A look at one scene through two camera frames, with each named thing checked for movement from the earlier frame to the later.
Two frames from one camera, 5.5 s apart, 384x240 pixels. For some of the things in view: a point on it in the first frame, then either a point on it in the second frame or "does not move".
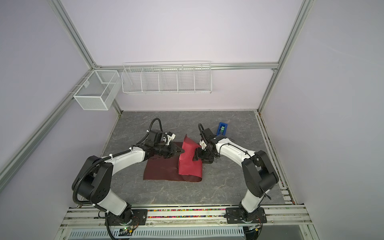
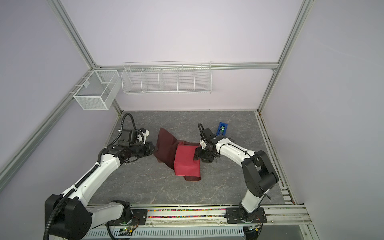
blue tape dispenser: [222, 129] does not move
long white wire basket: [163, 77] does not move
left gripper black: [172, 150] -> [148, 145]
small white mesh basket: [98, 90] does not move
